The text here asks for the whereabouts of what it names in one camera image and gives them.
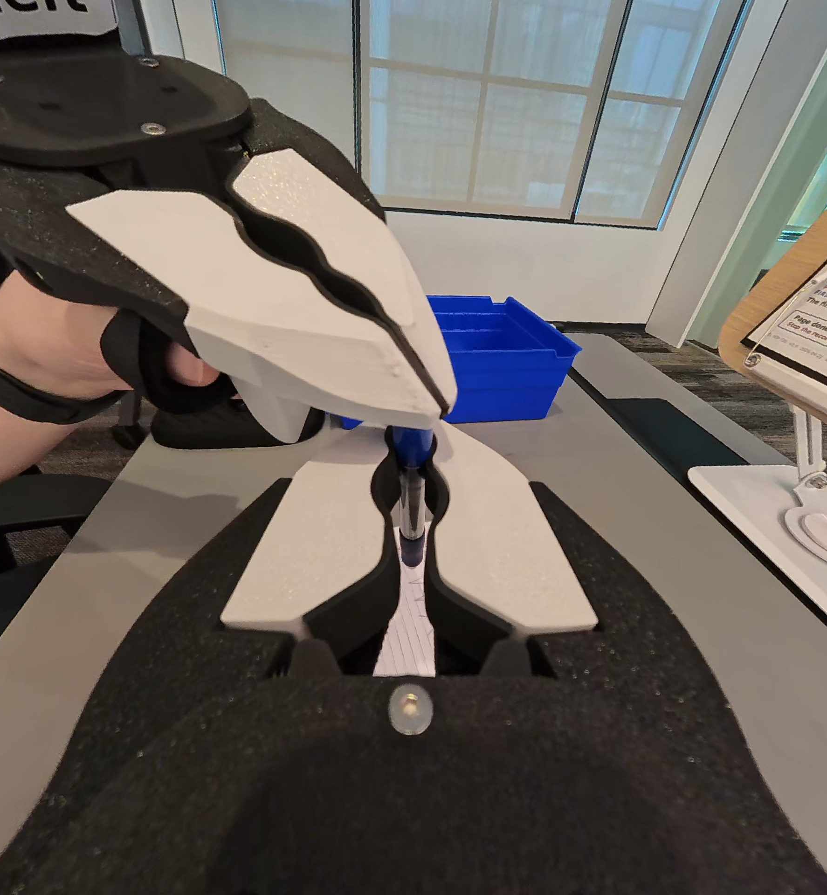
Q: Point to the blue plastic bin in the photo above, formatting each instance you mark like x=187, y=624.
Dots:
x=497, y=363

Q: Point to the white lined legal notepad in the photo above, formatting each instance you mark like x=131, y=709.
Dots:
x=406, y=629

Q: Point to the person's left hand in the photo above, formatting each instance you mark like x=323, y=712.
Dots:
x=36, y=321

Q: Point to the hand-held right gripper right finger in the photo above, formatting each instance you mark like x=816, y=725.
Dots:
x=511, y=545

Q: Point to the black wristband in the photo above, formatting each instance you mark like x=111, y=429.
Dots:
x=36, y=402

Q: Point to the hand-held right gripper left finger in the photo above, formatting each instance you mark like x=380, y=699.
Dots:
x=301, y=545

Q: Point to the large glass window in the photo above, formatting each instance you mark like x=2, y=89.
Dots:
x=539, y=126

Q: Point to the printed instruction sheet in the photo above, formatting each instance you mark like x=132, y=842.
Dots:
x=819, y=314

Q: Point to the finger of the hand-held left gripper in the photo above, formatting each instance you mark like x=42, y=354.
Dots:
x=232, y=293
x=343, y=217

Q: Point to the blue retractable pen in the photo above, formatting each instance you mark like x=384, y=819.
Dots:
x=411, y=510

